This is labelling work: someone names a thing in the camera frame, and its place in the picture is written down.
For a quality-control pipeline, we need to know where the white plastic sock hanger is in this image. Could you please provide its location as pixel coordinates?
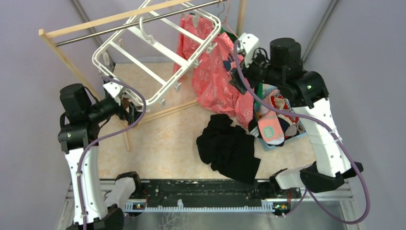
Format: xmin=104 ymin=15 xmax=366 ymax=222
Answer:
xmin=92 ymin=0 xmax=221 ymax=106

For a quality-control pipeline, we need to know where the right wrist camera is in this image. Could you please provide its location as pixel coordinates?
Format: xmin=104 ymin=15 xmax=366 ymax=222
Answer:
xmin=237 ymin=33 xmax=259 ymax=68

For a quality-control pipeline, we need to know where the light blue plastic basket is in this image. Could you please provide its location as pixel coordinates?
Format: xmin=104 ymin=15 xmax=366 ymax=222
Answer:
xmin=248 ymin=84 xmax=306 ymax=150

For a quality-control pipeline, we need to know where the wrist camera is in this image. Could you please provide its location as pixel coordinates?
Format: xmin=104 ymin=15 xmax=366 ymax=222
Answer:
xmin=103 ymin=81 xmax=125 ymax=105
xmin=237 ymin=33 xmax=259 ymax=68

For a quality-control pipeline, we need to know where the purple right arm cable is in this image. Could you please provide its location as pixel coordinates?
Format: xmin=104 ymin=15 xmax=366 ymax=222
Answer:
xmin=233 ymin=39 xmax=371 ymax=225

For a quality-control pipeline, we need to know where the pink printed shirt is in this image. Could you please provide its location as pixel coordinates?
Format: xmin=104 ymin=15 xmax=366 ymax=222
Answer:
xmin=176 ymin=14 xmax=254 ymax=128

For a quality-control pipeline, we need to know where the pink sock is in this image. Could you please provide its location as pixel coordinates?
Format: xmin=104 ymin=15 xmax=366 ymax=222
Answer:
xmin=258 ymin=89 xmax=285 ymax=147

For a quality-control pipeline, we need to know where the beige and red animal sock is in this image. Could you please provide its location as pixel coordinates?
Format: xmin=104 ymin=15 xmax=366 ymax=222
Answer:
xmin=273 ymin=95 xmax=299 ymax=124

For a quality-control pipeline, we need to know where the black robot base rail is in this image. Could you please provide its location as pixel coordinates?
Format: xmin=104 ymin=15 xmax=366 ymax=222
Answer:
xmin=65 ymin=178 xmax=353 ymax=218

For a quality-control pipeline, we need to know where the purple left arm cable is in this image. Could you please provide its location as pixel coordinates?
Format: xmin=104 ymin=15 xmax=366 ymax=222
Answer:
xmin=76 ymin=75 xmax=147 ymax=230

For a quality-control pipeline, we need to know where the black cloth pile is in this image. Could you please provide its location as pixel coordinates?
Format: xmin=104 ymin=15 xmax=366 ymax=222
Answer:
xmin=196 ymin=114 xmax=260 ymax=184

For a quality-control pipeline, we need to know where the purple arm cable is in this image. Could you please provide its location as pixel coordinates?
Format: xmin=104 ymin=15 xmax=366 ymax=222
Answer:
xmin=76 ymin=75 xmax=147 ymax=230
xmin=233 ymin=39 xmax=371 ymax=225

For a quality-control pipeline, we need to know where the wooden frame post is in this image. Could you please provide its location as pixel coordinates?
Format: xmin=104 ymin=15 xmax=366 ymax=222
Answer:
xmin=38 ymin=0 xmax=207 ymax=152

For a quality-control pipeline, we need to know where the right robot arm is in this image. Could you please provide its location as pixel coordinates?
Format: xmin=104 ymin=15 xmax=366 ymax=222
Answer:
xmin=234 ymin=34 xmax=364 ymax=197

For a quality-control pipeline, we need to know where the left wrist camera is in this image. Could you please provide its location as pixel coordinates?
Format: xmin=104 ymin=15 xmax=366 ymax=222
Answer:
xmin=103 ymin=81 xmax=125 ymax=105

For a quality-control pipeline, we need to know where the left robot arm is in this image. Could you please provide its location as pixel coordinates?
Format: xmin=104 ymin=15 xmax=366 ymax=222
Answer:
xmin=58 ymin=82 xmax=144 ymax=230

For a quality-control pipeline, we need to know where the green garment on hanger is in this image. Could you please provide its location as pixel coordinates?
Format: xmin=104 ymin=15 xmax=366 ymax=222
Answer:
xmin=254 ymin=83 xmax=263 ymax=112

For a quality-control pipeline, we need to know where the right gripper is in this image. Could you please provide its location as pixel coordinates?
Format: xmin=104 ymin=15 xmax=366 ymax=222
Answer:
xmin=228 ymin=48 xmax=283 ymax=94

